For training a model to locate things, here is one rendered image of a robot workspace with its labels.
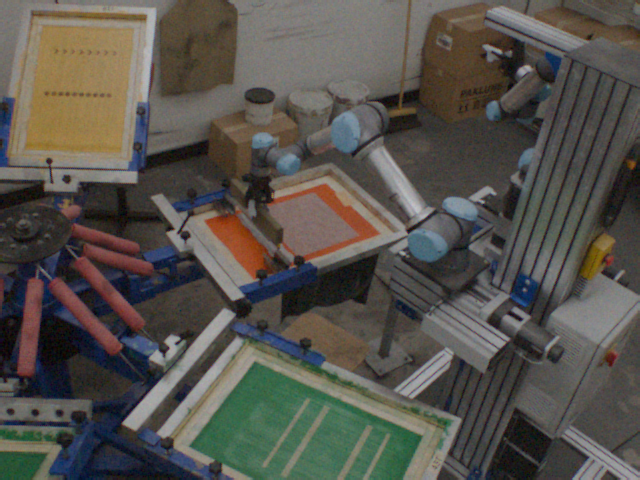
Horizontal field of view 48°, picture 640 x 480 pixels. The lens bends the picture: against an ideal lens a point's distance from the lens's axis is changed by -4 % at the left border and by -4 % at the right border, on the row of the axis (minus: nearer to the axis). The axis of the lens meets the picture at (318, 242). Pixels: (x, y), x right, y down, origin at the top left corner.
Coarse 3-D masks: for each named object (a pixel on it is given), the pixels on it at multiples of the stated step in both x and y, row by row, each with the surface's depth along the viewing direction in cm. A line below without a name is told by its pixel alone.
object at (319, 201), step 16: (304, 192) 323; (320, 192) 324; (272, 208) 312; (288, 208) 313; (304, 208) 314; (320, 208) 315; (336, 208) 316; (208, 224) 299; (224, 224) 300; (240, 224) 301; (288, 224) 304; (224, 240) 292; (240, 240) 293
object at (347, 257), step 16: (288, 176) 325; (304, 176) 327; (320, 176) 333; (336, 176) 331; (352, 192) 324; (208, 208) 305; (368, 208) 317; (384, 208) 314; (192, 224) 292; (400, 224) 306; (208, 240) 286; (384, 240) 297; (400, 240) 300; (224, 256) 279; (336, 256) 286; (352, 256) 287; (320, 272) 281
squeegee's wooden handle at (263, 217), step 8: (232, 184) 292; (240, 184) 290; (232, 192) 294; (240, 192) 288; (240, 200) 290; (256, 208) 280; (264, 208) 280; (256, 216) 282; (264, 216) 277; (264, 224) 278; (272, 224) 273; (272, 232) 274; (280, 232) 273; (272, 240) 277; (280, 240) 275
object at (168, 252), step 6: (168, 246) 273; (150, 252) 269; (156, 252) 269; (162, 252) 270; (168, 252) 270; (174, 252) 270; (144, 258) 267; (150, 258) 266; (156, 258) 267; (162, 258) 267; (168, 258) 269; (180, 258) 272; (156, 264) 267; (162, 264) 269; (168, 264) 270; (156, 270) 269
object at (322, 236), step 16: (352, 208) 318; (304, 224) 305; (320, 224) 306; (336, 224) 307; (352, 224) 309; (368, 224) 310; (256, 240) 294; (288, 240) 296; (304, 240) 297; (320, 240) 298; (336, 240) 299; (352, 240) 300; (240, 256) 286; (256, 256) 287; (272, 256) 287; (304, 256) 289
